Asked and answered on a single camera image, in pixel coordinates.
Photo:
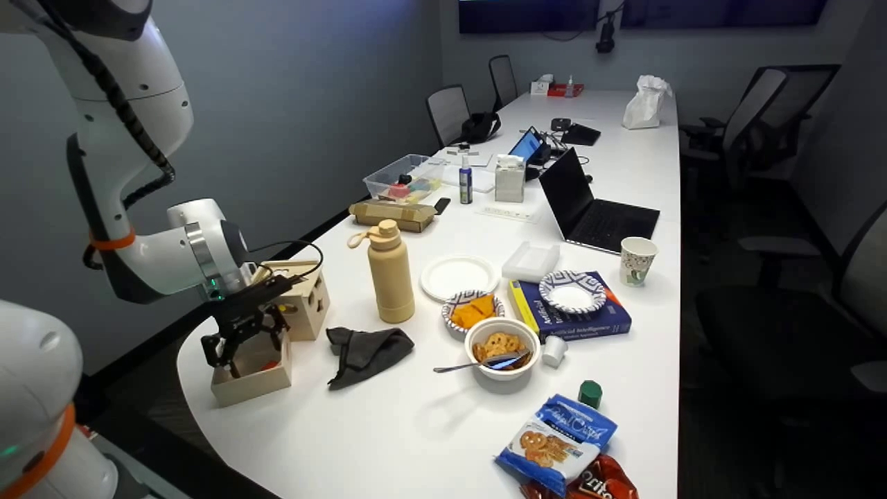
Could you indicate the metal spoon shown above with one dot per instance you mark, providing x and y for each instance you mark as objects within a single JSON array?
[{"x": 458, "y": 367}]

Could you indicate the white foam container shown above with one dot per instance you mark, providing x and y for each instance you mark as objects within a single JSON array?
[{"x": 530, "y": 262}]

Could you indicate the small red box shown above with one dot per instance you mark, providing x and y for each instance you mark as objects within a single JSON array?
[{"x": 563, "y": 88}]

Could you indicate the grey office chair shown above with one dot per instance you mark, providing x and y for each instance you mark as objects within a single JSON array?
[
  {"x": 448, "y": 111},
  {"x": 502, "y": 79},
  {"x": 765, "y": 111},
  {"x": 860, "y": 278}
]

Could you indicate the red chip bag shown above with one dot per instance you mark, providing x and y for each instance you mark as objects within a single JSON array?
[{"x": 606, "y": 481}]

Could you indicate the wall display screen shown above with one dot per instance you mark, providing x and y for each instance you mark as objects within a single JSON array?
[
  {"x": 528, "y": 14},
  {"x": 722, "y": 12}
]

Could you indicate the black bag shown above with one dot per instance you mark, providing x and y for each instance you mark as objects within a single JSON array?
[{"x": 481, "y": 124}]

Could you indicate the long tan cardboard box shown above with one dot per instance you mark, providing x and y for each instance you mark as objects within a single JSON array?
[{"x": 391, "y": 213}]

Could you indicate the dark grey cloth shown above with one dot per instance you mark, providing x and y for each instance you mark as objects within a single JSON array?
[{"x": 365, "y": 352}]

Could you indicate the white round plate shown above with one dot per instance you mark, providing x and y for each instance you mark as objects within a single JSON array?
[{"x": 458, "y": 278}]

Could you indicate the blue snack bag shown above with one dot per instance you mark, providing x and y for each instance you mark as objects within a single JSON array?
[{"x": 556, "y": 443}]

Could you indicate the white bowl with cereal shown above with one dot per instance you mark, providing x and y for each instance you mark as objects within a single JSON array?
[{"x": 502, "y": 349}]

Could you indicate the patterned bowl with orange chips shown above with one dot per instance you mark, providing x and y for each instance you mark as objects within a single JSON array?
[{"x": 473, "y": 310}]

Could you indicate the tablet with blue screen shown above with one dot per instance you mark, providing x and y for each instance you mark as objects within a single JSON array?
[{"x": 528, "y": 144}]

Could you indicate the black phone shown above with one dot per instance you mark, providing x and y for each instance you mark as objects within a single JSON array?
[{"x": 441, "y": 206}]

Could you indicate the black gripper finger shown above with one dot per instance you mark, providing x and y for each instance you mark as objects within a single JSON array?
[
  {"x": 214, "y": 349},
  {"x": 247, "y": 349}
]

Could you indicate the small white box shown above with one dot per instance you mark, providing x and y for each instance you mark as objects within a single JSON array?
[{"x": 541, "y": 87}]

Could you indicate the clear plastic container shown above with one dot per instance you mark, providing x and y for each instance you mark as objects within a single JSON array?
[{"x": 400, "y": 174}]

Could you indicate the blue book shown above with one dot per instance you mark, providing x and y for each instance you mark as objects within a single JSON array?
[{"x": 584, "y": 323}]

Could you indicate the black conference camera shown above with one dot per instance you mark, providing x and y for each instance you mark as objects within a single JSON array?
[{"x": 607, "y": 32}]

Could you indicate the black pouch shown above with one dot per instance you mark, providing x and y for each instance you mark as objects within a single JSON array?
[{"x": 581, "y": 133}]

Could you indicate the small green cap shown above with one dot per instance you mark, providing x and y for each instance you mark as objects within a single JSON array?
[{"x": 591, "y": 393}]

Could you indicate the wooden box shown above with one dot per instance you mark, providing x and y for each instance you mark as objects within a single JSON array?
[{"x": 254, "y": 384}]

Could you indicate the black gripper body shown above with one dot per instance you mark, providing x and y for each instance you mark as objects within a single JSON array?
[{"x": 251, "y": 303}]

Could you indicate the tan water bottle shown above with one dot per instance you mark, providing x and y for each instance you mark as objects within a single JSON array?
[{"x": 391, "y": 278}]

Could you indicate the small white cup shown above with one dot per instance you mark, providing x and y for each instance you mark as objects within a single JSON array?
[{"x": 552, "y": 349}]

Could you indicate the small spray bottle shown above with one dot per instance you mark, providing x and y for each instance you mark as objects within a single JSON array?
[{"x": 466, "y": 184}]

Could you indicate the black laptop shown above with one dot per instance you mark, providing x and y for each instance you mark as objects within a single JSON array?
[{"x": 591, "y": 217}]

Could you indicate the white plastic bag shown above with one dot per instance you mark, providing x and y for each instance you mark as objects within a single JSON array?
[{"x": 648, "y": 102}]

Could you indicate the patterned paper plate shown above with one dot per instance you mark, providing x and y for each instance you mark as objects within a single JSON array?
[{"x": 573, "y": 295}]

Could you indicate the white carton box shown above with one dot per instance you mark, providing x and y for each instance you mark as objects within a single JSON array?
[{"x": 508, "y": 178}]

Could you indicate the white paper cup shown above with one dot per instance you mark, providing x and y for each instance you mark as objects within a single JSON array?
[{"x": 638, "y": 262}]

